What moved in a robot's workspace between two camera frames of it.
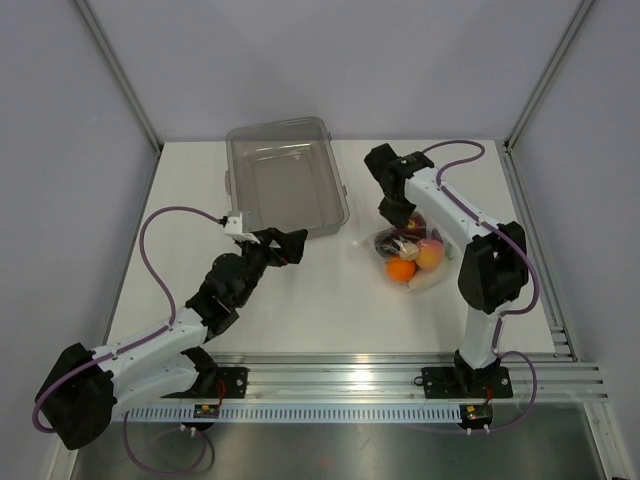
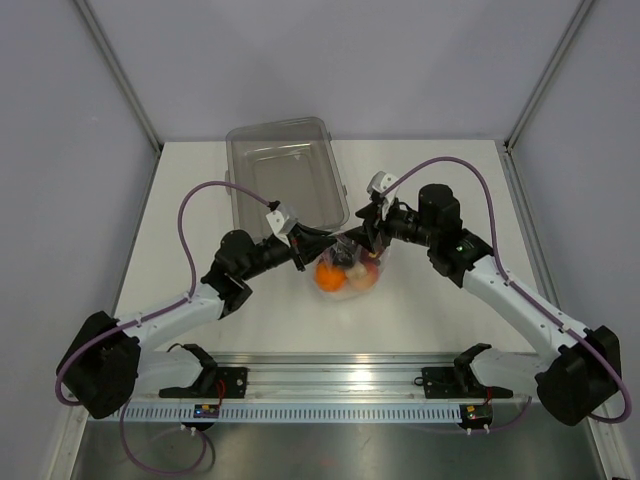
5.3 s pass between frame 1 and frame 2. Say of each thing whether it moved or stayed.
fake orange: moved
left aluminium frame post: stayed
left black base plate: stayed
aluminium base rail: stayed
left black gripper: moved
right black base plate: stayed
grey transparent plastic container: stayed
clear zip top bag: moved
